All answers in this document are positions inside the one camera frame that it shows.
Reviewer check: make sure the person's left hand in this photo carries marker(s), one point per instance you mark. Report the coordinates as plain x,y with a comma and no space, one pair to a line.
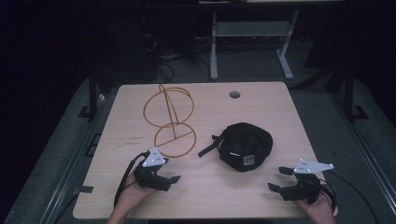
130,196

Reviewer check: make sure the black metal post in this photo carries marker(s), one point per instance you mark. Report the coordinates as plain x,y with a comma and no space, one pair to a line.
92,93
348,93

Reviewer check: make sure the grey metal desk frame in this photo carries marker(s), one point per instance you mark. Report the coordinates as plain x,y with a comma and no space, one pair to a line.
252,28

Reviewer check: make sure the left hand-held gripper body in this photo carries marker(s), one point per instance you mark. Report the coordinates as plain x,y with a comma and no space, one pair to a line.
149,180

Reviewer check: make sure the person's right hand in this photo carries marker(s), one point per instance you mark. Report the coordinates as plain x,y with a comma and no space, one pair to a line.
320,208

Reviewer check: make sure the aluminium floor rail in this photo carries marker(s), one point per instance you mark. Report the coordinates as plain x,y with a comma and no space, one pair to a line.
71,161
369,155

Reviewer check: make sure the black tape strip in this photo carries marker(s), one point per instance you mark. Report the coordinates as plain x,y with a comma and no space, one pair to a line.
83,189

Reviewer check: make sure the black baseball cap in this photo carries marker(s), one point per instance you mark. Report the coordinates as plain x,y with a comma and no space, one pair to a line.
246,146

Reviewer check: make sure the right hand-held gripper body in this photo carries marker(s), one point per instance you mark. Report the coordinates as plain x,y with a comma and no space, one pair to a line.
303,189

